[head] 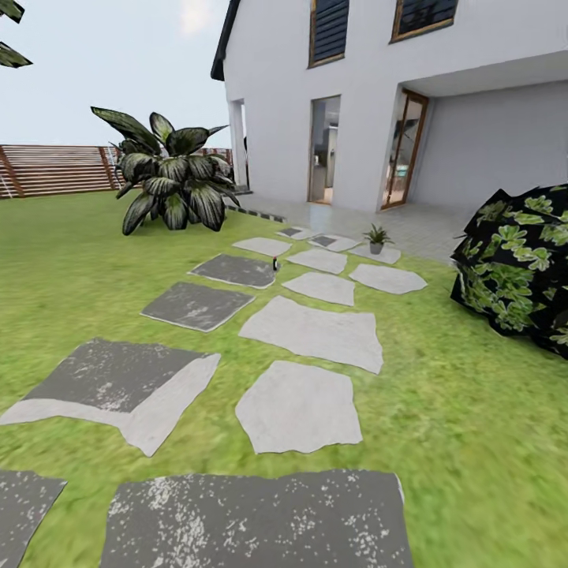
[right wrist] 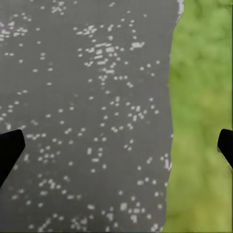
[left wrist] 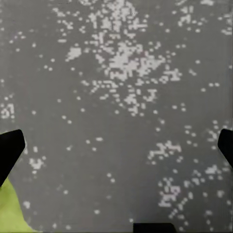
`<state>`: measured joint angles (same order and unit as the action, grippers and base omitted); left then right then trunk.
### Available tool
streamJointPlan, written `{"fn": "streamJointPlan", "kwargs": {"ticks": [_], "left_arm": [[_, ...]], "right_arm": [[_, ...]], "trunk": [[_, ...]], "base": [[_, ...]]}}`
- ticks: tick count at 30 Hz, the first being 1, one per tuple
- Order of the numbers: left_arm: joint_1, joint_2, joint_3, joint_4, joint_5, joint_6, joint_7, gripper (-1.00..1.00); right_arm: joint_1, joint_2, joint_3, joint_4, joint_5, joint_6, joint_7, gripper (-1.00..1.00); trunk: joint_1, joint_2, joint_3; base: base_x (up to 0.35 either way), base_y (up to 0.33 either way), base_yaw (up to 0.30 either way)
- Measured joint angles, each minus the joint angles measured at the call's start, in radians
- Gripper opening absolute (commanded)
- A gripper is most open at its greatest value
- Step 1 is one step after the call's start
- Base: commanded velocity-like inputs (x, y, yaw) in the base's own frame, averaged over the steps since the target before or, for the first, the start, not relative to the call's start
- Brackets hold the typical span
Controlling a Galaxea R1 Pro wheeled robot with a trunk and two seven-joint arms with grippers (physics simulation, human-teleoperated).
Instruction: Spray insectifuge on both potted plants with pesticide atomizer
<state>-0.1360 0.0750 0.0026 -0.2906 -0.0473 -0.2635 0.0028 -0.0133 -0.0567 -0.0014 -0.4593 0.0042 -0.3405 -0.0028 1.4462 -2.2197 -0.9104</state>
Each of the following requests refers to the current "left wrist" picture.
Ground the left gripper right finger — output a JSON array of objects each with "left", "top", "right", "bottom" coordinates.
[{"left": 217, "top": 129, "right": 233, "bottom": 167}]

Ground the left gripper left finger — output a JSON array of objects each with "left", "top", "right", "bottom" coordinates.
[{"left": 0, "top": 129, "right": 25, "bottom": 188}]

